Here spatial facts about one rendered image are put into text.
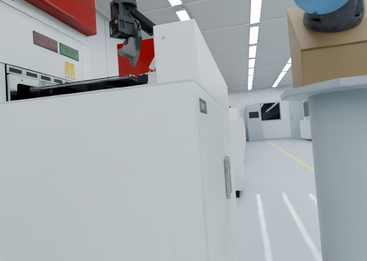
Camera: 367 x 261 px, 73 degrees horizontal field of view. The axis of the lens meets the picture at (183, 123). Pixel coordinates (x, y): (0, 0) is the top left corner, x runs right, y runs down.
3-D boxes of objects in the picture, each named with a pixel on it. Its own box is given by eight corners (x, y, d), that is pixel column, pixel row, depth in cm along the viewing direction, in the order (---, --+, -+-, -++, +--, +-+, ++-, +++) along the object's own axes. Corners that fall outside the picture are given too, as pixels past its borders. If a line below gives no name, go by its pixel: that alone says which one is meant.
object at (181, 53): (156, 88, 54) (152, 25, 55) (201, 108, 108) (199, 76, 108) (199, 83, 52) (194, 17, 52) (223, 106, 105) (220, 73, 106)
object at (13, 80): (6, 104, 78) (5, 74, 78) (91, 112, 120) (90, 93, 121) (11, 104, 77) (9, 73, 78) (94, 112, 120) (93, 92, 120)
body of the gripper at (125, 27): (109, 39, 85) (107, 4, 85) (132, 43, 90) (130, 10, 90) (119, 32, 79) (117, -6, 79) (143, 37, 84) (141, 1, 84)
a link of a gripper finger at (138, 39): (131, 52, 86) (129, 27, 86) (135, 52, 87) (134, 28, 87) (137, 48, 82) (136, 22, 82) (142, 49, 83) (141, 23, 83)
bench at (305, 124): (309, 141, 1010) (305, 92, 1017) (300, 139, 1185) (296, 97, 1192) (338, 139, 984) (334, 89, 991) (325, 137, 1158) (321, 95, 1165)
